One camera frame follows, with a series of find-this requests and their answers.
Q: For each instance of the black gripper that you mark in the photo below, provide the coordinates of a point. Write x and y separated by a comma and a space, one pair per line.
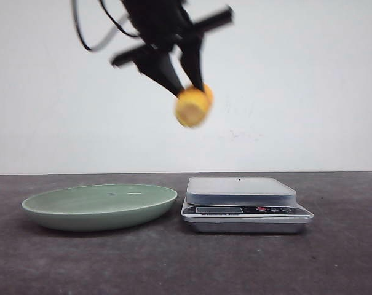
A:
161, 25

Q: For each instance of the yellow corn cob piece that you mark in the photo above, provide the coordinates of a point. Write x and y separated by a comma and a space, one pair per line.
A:
193, 105

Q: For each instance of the silver digital kitchen scale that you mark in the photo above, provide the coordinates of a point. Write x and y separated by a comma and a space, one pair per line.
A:
243, 205

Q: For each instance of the green oval plate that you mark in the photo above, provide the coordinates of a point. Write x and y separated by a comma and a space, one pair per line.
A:
99, 207

